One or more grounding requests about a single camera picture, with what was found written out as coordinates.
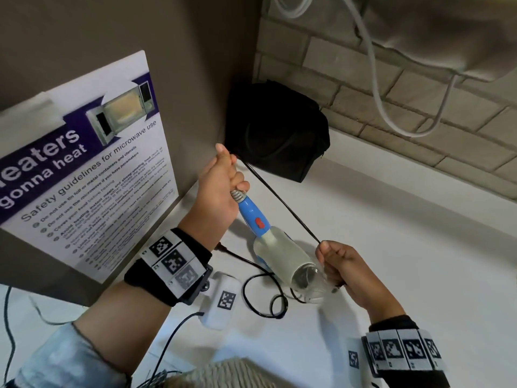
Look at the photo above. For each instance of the person's left hand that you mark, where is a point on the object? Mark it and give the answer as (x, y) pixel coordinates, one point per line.
(210, 197)

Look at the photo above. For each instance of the person's right hand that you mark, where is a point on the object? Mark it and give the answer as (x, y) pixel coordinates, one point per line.
(359, 278)

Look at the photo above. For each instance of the person's left thumb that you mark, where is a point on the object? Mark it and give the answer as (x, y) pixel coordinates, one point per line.
(224, 154)

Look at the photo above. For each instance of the person's right thumb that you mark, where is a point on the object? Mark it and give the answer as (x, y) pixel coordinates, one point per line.
(335, 247)

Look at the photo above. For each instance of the blue and white hair dryer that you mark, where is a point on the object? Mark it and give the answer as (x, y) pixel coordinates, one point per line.
(278, 254)

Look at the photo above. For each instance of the person's right forearm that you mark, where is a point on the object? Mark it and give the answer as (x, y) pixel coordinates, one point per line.
(385, 315)

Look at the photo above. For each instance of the person's left forearm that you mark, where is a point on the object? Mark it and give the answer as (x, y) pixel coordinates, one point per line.
(121, 311)

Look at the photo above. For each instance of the black fabric bag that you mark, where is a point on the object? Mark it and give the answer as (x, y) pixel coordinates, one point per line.
(278, 129)

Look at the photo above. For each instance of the black marker wristband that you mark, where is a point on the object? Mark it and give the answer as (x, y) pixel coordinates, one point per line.
(408, 349)
(169, 264)

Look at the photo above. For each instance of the microwave safety poster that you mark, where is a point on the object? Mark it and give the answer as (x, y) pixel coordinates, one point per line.
(93, 173)

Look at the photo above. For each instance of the beige knit garment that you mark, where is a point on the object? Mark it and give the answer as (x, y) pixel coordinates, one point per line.
(234, 375)

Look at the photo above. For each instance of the grey tape strip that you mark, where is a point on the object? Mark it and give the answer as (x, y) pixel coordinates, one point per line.
(28, 115)

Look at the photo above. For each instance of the beige fabric cover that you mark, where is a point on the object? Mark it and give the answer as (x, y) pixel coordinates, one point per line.
(440, 32)

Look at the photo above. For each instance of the light blue denim sleeve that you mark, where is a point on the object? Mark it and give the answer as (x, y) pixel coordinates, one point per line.
(68, 359)

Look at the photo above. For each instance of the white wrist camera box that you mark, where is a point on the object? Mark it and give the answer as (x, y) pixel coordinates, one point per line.
(355, 357)
(220, 303)

